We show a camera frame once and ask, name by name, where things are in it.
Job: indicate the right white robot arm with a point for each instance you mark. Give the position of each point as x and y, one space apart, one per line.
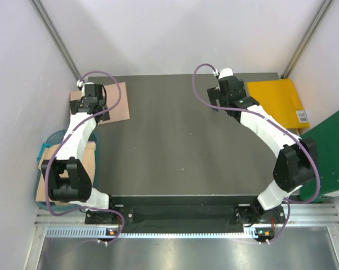
296 158

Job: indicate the yellow board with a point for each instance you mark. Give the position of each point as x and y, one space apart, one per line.
279 99

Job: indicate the beige t-shirt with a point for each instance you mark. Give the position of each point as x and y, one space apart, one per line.
88 162

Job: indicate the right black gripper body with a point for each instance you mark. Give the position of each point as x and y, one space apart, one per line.
241 88

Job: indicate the teal plastic basket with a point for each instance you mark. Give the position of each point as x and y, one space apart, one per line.
56 138

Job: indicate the aluminium frame rail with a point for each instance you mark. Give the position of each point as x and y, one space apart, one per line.
188 233

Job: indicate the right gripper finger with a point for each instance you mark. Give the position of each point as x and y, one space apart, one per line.
214 96
234 112

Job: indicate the blue t-shirt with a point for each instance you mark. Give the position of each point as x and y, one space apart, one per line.
43 147

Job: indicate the left corner aluminium post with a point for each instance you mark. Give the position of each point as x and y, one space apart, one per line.
60 45

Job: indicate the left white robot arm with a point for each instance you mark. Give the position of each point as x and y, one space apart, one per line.
67 179

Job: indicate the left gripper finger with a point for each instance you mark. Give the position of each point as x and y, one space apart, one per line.
73 106
104 113

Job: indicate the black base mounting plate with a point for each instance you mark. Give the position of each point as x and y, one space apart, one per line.
191 213

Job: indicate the corner aluminium post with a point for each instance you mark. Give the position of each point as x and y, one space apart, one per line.
60 45
320 14

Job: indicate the pink cardboard board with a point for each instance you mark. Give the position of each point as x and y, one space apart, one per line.
117 102

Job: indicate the right corner aluminium post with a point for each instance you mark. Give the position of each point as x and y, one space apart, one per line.
320 14

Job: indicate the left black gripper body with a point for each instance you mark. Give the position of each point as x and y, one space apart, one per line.
103 102

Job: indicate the green panel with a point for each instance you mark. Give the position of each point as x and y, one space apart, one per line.
326 136

